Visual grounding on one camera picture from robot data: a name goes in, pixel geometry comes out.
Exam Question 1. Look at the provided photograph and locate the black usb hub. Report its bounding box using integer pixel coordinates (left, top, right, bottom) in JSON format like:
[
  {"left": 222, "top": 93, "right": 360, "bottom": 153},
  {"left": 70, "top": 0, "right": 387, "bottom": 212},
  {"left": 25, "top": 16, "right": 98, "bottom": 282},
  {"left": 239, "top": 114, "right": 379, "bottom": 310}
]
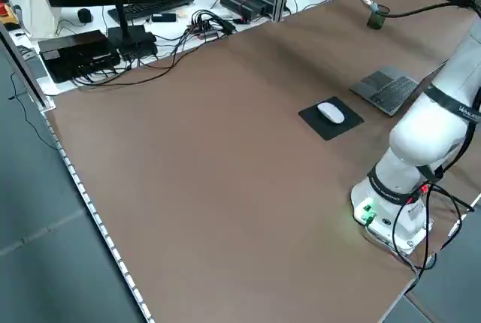
[{"left": 186, "top": 8, "right": 237, "bottom": 41}]

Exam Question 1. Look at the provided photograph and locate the black mouse pad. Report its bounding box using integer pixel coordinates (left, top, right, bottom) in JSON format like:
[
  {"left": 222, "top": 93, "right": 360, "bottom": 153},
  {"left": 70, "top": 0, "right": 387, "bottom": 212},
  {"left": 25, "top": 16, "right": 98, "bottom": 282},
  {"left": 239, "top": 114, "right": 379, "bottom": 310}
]
[{"left": 297, "top": 95, "right": 365, "bottom": 141}]

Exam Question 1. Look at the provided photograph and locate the grey laptop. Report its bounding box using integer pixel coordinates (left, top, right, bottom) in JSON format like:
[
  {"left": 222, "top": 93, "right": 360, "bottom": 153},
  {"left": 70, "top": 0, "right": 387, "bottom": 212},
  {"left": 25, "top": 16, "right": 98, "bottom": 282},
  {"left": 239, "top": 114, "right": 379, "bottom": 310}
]
[{"left": 349, "top": 59, "right": 451, "bottom": 118}]

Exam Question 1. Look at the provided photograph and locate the red emergency button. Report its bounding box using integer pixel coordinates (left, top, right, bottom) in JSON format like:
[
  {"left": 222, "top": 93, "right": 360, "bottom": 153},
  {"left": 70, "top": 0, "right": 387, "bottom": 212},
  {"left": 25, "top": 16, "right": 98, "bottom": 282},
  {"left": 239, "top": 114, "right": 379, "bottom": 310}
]
[{"left": 0, "top": 0, "right": 20, "bottom": 25}]

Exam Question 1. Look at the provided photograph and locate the black keyboard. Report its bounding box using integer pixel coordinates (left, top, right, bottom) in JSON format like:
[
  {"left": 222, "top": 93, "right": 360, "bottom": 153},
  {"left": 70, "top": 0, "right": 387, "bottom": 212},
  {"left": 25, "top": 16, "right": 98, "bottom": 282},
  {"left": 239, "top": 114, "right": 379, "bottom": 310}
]
[{"left": 107, "top": 0, "right": 196, "bottom": 21}]

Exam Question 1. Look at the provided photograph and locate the black dock box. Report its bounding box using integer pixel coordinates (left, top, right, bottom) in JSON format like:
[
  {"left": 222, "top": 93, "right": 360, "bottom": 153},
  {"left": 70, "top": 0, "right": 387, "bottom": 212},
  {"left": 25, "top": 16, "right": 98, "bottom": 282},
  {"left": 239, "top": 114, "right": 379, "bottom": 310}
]
[{"left": 37, "top": 29, "right": 123, "bottom": 85}]

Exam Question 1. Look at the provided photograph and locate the black mesh pen holder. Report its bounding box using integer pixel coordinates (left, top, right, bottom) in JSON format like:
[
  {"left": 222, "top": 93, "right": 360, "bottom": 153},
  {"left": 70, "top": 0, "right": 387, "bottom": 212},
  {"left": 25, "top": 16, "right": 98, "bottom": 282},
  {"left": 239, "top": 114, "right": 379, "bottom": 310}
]
[{"left": 366, "top": 4, "right": 392, "bottom": 32}]

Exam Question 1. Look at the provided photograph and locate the white computer mouse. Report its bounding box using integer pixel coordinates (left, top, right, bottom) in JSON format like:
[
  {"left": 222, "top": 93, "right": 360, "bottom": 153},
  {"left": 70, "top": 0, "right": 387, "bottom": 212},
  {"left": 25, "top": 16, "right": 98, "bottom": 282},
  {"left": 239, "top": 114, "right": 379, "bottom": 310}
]
[{"left": 316, "top": 101, "right": 346, "bottom": 125}]

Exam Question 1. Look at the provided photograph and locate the black arm base cable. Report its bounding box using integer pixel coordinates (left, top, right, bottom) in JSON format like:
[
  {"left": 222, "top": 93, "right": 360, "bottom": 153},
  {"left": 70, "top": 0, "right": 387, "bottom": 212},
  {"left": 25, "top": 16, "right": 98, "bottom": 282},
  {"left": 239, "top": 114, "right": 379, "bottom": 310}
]
[{"left": 389, "top": 182, "right": 476, "bottom": 276}]

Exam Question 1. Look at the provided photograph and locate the black phone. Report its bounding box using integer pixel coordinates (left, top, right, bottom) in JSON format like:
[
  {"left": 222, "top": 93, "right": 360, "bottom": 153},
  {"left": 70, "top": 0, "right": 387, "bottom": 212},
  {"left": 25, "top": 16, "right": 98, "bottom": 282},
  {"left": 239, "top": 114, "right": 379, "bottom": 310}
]
[{"left": 150, "top": 12, "right": 178, "bottom": 24}]

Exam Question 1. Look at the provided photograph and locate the black monitor stand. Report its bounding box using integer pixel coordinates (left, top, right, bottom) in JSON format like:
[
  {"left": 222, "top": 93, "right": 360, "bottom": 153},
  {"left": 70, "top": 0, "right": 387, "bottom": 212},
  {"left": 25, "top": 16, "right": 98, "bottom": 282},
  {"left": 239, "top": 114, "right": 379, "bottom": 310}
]
[{"left": 104, "top": 0, "right": 159, "bottom": 59}]

